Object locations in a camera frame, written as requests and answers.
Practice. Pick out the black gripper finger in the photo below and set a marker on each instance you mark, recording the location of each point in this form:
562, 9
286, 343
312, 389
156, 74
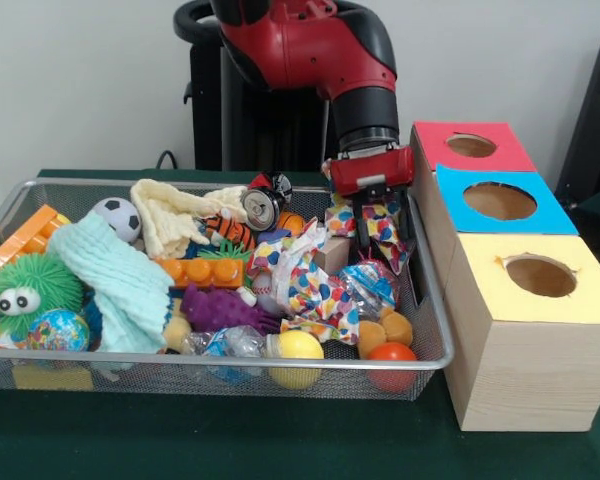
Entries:
407, 217
362, 222

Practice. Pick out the dark green tablecloth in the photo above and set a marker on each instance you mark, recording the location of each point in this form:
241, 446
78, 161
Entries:
230, 440

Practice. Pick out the black panel stand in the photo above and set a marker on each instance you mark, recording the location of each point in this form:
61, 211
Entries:
590, 125

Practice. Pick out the purple knobbly toy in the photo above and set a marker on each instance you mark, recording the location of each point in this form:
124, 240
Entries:
220, 310

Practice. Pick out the red orange ball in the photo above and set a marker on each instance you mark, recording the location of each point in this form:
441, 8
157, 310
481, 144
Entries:
392, 357

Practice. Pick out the mint green cloth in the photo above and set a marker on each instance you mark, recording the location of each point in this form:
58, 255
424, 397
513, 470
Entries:
120, 285

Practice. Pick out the crushed soda can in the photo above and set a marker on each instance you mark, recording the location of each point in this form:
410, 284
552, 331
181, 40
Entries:
260, 205

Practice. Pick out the green spiky ball with eyes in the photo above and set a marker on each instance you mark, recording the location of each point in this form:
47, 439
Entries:
30, 285

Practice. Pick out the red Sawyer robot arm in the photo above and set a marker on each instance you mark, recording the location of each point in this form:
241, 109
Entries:
325, 50

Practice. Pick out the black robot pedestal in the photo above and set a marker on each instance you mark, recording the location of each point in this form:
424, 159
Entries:
260, 125

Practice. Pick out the globe print ball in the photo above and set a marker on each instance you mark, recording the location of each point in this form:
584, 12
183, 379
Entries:
57, 330

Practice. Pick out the wooden three-hole box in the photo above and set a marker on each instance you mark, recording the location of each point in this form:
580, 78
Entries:
525, 375

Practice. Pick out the yellow ball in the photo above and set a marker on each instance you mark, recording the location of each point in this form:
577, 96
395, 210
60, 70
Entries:
297, 350

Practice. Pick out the small soccer ball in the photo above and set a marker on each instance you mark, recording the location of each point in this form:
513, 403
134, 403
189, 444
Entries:
117, 217

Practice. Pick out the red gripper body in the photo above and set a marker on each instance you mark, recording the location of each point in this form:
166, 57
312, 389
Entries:
372, 172

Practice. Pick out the orange studded building brick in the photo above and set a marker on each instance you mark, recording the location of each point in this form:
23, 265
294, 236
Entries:
205, 272

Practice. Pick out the cream waffle cloth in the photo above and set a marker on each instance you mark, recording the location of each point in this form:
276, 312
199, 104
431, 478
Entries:
165, 215

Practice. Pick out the polka dot cloth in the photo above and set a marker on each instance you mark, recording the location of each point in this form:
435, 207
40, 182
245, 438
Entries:
305, 295

